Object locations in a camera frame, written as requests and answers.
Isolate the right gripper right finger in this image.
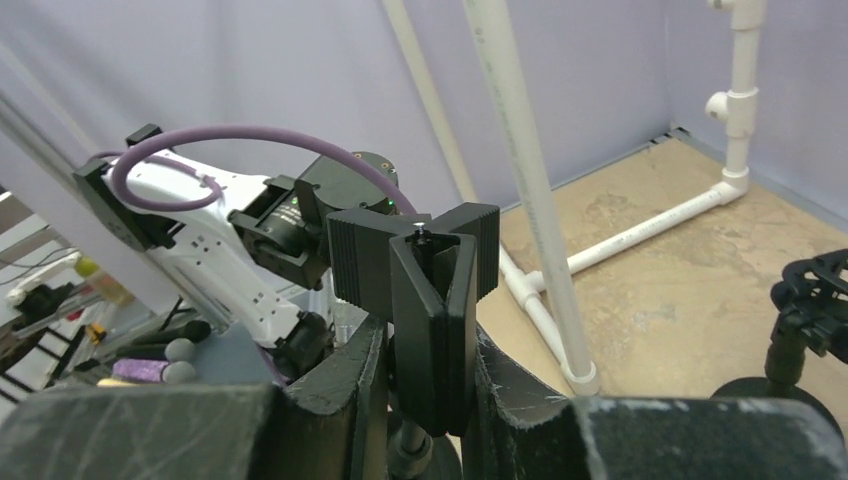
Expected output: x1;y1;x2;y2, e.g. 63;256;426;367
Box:
463;326;577;479

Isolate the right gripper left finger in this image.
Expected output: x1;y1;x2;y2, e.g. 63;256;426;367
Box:
282;315;388;479

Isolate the black clip round-base stand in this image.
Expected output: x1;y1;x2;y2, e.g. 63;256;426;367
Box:
327;202;500;479

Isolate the black shock-mount round-base stand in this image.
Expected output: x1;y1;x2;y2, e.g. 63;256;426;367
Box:
712;249;847;436

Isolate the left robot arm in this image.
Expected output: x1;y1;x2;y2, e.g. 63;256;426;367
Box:
72;124;413;382

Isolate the white PVC pipe frame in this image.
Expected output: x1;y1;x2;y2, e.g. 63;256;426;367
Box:
380;0;770;399

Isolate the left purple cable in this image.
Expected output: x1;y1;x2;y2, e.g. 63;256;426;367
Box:
89;125;419;220

